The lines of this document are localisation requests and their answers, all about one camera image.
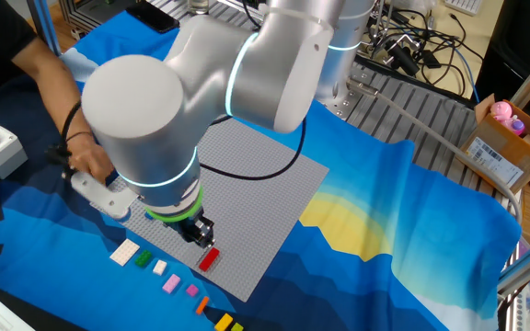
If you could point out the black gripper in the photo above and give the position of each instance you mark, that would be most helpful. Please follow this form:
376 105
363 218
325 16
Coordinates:
189 226

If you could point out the red Lego brick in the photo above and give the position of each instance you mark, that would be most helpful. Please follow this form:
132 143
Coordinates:
209 259

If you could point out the gray Lego baseplate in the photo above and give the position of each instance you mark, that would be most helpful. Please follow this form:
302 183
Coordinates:
256 211

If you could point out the person's left forearm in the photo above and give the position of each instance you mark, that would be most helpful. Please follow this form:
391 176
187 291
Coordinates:
49 83

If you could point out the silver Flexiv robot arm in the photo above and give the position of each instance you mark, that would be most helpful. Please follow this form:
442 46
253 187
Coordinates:
131 119

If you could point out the small white Lego brick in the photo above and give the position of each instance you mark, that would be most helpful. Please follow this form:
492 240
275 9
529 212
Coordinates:
159 267

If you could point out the light pink Lego brick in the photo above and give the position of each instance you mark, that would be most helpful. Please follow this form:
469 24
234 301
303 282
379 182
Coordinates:
171 283

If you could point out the small magenta Lego brick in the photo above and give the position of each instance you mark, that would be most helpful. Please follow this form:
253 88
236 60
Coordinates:
192 290

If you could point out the orange Lego brick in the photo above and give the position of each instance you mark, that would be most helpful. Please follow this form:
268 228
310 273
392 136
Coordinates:
202 305

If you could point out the large white Lego plate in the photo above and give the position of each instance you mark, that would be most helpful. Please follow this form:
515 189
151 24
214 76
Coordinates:
124 252

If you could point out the yellow Lego brick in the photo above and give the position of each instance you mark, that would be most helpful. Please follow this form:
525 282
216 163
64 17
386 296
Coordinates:
223 323

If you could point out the lime green Lego brick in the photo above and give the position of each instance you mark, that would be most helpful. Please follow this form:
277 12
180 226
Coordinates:
237 327

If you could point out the person's left hand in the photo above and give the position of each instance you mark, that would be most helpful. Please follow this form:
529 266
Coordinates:
90 161

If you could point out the blue landscape print cloth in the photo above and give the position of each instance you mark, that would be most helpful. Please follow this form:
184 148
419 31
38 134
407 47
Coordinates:
361 207

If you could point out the black smartphone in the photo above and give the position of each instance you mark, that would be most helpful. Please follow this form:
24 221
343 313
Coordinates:
152 16

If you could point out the clear drinking glass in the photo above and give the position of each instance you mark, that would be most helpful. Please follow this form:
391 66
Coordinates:
198 7

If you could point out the open cardboard box with label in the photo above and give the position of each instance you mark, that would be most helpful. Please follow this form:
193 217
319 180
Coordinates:
499 142

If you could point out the pink pig toy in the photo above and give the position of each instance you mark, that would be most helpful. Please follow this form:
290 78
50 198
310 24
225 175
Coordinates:
501 110

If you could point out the purple toy bottle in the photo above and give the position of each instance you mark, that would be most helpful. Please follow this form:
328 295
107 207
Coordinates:
517 126

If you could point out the white keyboard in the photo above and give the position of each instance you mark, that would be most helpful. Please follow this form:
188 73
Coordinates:
465 5

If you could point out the black cabinet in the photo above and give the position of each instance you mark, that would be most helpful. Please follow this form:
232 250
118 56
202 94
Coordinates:
522 37

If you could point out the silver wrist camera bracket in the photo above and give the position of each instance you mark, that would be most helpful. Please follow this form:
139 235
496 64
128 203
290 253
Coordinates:
104 197

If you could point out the aluminium frame rail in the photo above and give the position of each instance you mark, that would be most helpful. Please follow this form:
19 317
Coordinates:
529 262

